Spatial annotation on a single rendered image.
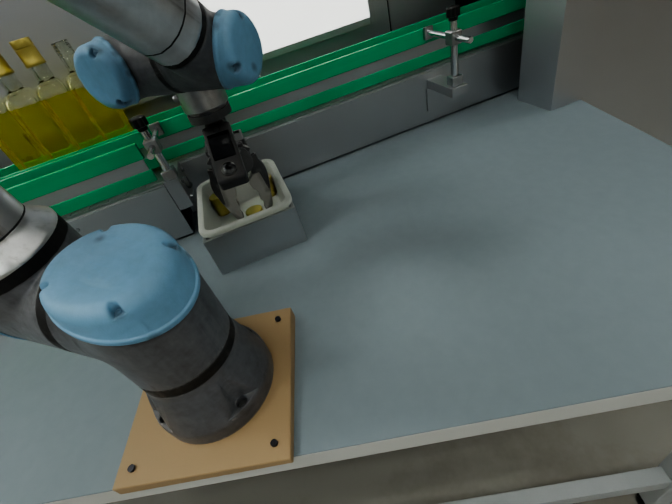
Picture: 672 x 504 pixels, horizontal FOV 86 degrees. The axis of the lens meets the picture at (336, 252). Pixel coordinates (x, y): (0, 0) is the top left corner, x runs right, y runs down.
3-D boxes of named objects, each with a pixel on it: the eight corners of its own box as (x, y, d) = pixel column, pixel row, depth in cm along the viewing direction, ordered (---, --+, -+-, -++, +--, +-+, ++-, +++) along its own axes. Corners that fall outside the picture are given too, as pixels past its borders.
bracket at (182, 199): (195, 186, 84) (180, 158, 79) (196, 204, 77) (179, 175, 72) (180, 191, 84) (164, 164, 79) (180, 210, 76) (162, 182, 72)
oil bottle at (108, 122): (152, 158, 86) (93, 61, 72) (150, 167, 82) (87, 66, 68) (129, 166, 85) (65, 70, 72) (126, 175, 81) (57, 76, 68)
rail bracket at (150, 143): (180, 156, 81) (148, 100, 73) (178, 187, 68) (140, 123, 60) (167, 160, 81) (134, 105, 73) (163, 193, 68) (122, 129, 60)
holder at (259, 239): (279, 181, 90) (268, 153, 85) (307, 240, 69) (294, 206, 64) (213, 206, 88) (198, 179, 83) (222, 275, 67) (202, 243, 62)
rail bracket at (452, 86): (440, 102, 94) (434, 0, 80) (480, 120, 81) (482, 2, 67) (423, 109, 93) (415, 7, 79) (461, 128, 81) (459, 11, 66)
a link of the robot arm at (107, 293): (191, 406, 34) (99, 325, 25) (94, 377, 39) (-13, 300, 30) (250, 305, 42) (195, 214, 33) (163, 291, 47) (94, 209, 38)
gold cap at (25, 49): (48, 60, 69) (31, 35, 67) (43, 63, 67) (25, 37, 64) (30, 66, 69) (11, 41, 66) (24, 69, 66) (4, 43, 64)
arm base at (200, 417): (272, 431, 41) (238, 392, 34) (146, 455, 42) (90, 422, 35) (274, 322, 52) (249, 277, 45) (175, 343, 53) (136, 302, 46)
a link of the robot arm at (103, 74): (121, 35, 37) (185, 11, 45) (52, 48, 41) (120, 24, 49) (160, 110, 42) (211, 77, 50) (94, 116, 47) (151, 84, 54)
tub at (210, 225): (283, 188, 86) (270, 155, 80) (308, 238, 68) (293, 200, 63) (213, 215, 84) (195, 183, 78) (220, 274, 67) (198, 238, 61)
